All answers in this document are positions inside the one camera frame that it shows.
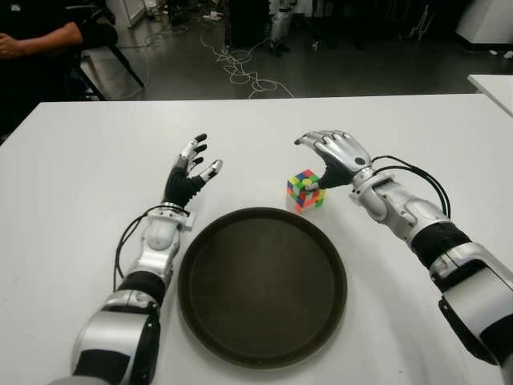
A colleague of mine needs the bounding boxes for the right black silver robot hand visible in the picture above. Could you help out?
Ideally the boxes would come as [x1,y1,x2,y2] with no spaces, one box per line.
[293,129,374,189]

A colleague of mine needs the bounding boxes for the dark brown round plate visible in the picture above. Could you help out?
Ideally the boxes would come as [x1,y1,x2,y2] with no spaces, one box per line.
[177,206,348,368]

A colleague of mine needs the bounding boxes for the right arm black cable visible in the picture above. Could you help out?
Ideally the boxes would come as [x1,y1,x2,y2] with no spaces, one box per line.
[372,155,452,220]

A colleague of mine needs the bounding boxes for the white humanoid robot legs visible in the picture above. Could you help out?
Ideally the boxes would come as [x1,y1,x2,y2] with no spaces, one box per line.
[269,0,296,57]

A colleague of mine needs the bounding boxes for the seated person black clothing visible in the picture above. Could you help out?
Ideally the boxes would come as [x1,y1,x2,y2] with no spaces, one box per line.
[0,0,87,140]

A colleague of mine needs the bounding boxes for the bystander bare forearm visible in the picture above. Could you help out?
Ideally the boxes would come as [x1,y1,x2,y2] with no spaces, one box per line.
[11,20,84,57]

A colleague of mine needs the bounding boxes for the bystander bare hand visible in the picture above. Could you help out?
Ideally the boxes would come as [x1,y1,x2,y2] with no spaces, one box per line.
[0,33,23,60]

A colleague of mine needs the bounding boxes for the white machine base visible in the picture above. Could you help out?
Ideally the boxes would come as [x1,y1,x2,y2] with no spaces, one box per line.
[456,0,513,53]

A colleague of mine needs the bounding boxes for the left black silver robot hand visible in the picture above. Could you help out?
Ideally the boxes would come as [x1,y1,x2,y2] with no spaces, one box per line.
[162,132,224,209]

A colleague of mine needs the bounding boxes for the white tangled floor cable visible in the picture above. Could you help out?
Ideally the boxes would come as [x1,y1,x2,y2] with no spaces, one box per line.
[199,30,296,100]

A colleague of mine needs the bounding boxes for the multicoloured Rubik's cube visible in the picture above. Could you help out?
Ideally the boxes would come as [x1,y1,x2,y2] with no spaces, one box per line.
[286,168,328,213]

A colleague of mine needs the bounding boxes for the black chair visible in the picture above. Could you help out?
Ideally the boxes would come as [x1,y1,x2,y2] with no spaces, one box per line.
[74,7,145,101]

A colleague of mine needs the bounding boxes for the grey folded stand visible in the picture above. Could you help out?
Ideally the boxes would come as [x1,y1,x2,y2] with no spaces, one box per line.
[408,2,437,41]

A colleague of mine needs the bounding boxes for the white side table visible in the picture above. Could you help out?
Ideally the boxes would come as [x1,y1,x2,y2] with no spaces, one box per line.
[467,74,513,111]

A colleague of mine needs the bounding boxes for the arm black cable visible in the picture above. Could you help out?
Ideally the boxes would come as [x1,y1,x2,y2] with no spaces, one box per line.
[114,205,189,282]
[372,155,452,220]

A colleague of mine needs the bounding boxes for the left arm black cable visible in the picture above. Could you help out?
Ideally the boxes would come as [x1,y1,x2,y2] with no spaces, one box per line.
[114,205,189,282]

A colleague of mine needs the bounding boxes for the black cabinet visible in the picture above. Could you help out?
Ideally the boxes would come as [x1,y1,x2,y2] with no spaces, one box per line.
[226,0,273,49]

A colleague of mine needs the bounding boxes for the white cabinet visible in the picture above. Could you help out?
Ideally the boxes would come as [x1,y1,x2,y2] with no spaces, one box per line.
[106,0,156,29]

